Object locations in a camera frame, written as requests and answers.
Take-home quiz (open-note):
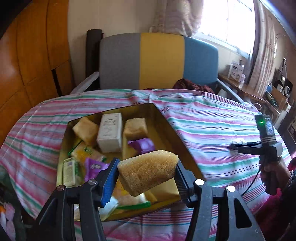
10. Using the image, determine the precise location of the wooden wardrobe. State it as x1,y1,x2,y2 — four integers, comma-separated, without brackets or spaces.
0,0,75,144

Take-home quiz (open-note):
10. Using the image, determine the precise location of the wooden side table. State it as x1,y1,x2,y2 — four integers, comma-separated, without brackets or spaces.
217,73,266,105

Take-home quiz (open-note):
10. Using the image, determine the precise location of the black cable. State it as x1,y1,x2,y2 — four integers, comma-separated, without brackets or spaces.
242,170,262,196

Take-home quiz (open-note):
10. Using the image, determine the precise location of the grey yellow blue chair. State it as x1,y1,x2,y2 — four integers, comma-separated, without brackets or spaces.
69,32,245,103

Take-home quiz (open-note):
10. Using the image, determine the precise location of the pink ruffled item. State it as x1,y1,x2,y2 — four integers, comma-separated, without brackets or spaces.
3,203,16,237

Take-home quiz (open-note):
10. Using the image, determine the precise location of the striped tablecloth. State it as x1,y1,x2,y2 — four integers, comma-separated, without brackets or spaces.
0,89,292,241

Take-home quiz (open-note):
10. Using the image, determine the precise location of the window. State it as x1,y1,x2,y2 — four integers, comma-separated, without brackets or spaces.
199,0,257,56

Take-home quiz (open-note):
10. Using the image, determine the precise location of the person's red clothing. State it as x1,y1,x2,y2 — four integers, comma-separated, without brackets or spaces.
254,192,296,241

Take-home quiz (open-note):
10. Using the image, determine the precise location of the person's right hand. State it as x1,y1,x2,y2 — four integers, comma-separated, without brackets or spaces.
260,160,291,188

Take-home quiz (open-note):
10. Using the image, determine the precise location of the large yellow sponge block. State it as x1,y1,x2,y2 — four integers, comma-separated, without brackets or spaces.
72,116,100,146

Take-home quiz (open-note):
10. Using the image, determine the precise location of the dark red cloth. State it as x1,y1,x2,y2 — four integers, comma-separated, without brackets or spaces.
172,78,215,94

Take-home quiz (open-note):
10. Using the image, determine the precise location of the purple tissue packet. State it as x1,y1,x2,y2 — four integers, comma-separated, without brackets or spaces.
84,157,110,182
127,138,156,154

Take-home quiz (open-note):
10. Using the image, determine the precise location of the white printed box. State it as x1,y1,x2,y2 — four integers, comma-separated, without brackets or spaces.
228,61,245,80

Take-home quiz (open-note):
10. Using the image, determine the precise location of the white soap box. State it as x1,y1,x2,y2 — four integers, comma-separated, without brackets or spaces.
97,113,123,153

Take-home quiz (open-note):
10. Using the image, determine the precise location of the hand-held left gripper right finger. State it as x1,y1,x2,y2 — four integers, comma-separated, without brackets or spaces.
173,162,264,241

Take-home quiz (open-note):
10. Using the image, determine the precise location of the cluttered wooden shelf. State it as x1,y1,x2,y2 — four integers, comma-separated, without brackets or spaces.
264,58,296,139

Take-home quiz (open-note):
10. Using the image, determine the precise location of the brown rounded sponge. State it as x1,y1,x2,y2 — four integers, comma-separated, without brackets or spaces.
117,150,179,197

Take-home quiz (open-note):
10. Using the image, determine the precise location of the pink patterned curtain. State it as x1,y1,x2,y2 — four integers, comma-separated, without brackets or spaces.
248,0,278,86
148,0,204,37

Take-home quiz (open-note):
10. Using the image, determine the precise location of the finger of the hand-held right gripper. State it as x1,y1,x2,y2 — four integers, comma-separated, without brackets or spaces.
231,142,262,148
237,146,263,154

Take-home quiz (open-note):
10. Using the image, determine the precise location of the green white carton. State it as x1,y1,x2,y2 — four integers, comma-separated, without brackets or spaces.
62,157,81,188

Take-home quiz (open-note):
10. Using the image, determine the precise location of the small yellow sponge block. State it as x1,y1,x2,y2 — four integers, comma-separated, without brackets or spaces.
122,118,148,141

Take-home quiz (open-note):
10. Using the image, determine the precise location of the green glass table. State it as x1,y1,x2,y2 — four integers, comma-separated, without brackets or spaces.
0,162,35,241

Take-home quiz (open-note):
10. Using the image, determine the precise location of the black rolled mat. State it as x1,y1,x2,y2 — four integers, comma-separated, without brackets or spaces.
85,28,103,80

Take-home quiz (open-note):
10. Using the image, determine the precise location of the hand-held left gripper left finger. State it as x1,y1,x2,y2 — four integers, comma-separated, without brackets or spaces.
35,158,121,241

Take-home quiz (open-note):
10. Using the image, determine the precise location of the gold tin box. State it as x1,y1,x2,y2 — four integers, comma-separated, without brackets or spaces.
55,103,204,222

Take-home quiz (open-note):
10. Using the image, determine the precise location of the person's right forearm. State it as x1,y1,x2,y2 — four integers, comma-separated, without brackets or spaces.
285,158,296,193

